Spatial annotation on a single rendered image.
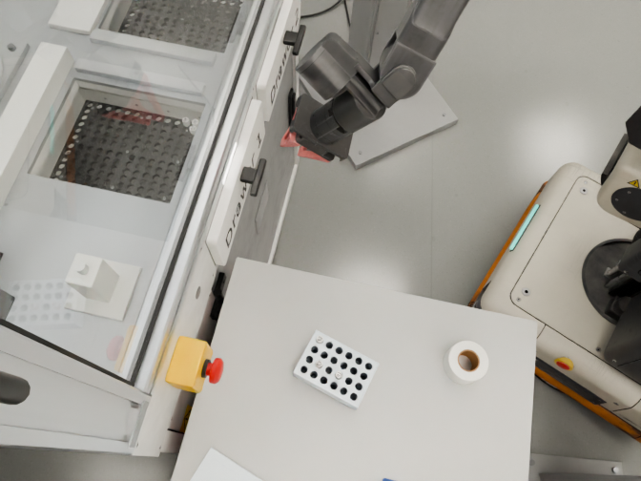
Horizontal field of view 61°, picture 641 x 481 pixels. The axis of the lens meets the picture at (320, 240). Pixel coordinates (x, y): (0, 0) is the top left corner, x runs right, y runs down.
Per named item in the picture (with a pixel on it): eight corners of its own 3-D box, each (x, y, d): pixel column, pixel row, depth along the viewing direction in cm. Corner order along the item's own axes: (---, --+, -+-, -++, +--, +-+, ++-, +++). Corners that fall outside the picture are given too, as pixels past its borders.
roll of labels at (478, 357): (484, 350, 98) (490, 345, 94) (479, 388, 95) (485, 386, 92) (445, 341, 98) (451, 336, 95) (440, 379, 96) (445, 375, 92)
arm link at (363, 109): (381, 125, 72) (396, 97, 74) (346, 88, 69) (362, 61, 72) (349, 142, 77) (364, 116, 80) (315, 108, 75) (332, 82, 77)
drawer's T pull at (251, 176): (267, 161, 96) (266, 157, 94) (257, 198, 93) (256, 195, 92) (247, 157, 96) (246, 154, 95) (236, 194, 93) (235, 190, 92)
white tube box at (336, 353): (376, 366, 96) (379, 363, 93) (355, 410, 93) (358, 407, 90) (315, 334, 98) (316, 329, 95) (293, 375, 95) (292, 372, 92)
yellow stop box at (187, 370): (217, 350, 88) (211, 341, 82) (204, 395, 86) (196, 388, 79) (187, 344, 89) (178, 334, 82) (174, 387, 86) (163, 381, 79)
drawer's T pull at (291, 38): (306, 29, 108) (306, 23, 106) (298, 57, 105) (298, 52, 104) (288, 25, 108) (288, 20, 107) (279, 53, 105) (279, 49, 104)
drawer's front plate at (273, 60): (300, 16, 119) (300, -26, 109) (268, 123, 108) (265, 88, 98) (293, 14, 120) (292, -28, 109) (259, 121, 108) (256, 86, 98)
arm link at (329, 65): (422, 81, 67) (418, 61, 74) (361, 10, 63) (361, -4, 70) (351, 141, 73) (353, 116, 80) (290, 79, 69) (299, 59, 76)
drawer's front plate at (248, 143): (265, 134, 107) (261, 98, 97) (224, 267, 96) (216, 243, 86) (257, 132, 107) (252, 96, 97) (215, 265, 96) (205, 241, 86)
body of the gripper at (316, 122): (296, 96, 81) (324, 75, 75) (347, 128, 86) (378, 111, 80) (286, 133, 79) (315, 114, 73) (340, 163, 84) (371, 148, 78)
